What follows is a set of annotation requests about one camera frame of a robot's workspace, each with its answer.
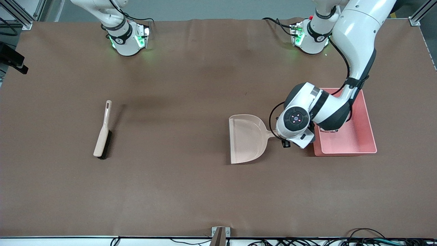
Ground black cable bundle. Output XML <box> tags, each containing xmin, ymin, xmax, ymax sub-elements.
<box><xmin>246</xmin><ymin>228</ymin><xmax>437</xmax><ymax>246</ymax></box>

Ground pink plastic bin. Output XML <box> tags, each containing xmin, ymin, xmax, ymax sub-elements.
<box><xmin>312</xmin><ymin>87</ymin><xmax>378</xmax><ymax>157</ymax></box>

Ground aluminium frame corner post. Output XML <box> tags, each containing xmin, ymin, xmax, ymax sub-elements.
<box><xmin>0</xmin><ymin>0</ymin><xmax>33</xmax><ymax>30</ymax></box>
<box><xmin>409</xmin><ymin>0</ymin><xmax>437</xmax><ymax>26</ymax></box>

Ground brown table cover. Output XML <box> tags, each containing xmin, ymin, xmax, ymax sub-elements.
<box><xmin>0</xmin><ymin>18</ymin><xmax>437</xmax><ymax>238</ymax></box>

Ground white table edge rail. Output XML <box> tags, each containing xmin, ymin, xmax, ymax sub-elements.
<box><xmin>0</xmin><ymin>237</ymin><xmax>437</xmax><ymax>246</ymax></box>

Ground metal table edge bracket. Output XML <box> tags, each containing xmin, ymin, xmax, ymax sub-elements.
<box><xmin>211</xmin><ymin>227</ymin><xmax>231</xmax><ymax>246</ymax></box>

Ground beige hand brush black bristles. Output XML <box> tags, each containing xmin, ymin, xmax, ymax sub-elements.
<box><xmin>93</xmin><ymin>100</ymin><xmax>113</xmax><ymax>160</ymax></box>

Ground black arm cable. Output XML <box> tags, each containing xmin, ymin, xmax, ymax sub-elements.
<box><xmin>269</xmin><ymin>34</ymin><xmax>371</xmax><ymax>140</ymax></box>
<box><xmin>0</xmin><ymin>17</ymin><xmax>18</xmax><ymax>36</ymax></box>

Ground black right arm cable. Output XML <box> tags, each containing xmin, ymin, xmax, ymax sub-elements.
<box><xmin>0</xmin><ymin>17</ymin><xmax>18</xmax><ymax>36</ymax></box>

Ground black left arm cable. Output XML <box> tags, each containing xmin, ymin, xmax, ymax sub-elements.
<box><xmin>269</xmin><ymin>34</ymin><xmax>371</xmax><ymax>140</ymax></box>

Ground beige plastic dustpan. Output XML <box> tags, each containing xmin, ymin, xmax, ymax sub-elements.
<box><xmin>228</xmin><ymin>114</ymin><xmax>279</xmax><ymax>164</ymax></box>

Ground diagonal aluminium strut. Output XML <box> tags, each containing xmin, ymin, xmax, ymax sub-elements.
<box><xmin>34</xmin><ymin>0</ymin><xmax>65</xmax><ymax>22</ymax></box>

